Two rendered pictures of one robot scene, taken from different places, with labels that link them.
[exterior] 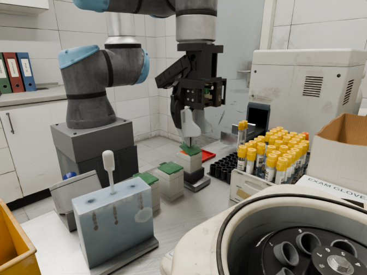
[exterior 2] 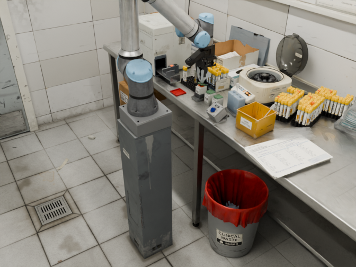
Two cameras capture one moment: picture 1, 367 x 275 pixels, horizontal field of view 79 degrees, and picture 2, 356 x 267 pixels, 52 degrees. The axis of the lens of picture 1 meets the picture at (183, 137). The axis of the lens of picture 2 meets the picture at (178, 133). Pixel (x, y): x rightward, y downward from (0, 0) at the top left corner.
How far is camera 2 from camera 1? 1.90 m
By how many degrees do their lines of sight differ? 69
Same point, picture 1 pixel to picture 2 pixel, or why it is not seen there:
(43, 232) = (226, 125)
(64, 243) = (231, 120)
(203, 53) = (212, 47)
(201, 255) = (261, 84)
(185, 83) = (210, 59)
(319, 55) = not seen: hidden behind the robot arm
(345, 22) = not seen: outside the picture
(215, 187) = not seen: hidden behind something
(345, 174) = (230, 65)
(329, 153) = (227, 62)
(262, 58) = (158, 32)
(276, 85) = (167, 43)
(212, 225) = (254, 82)
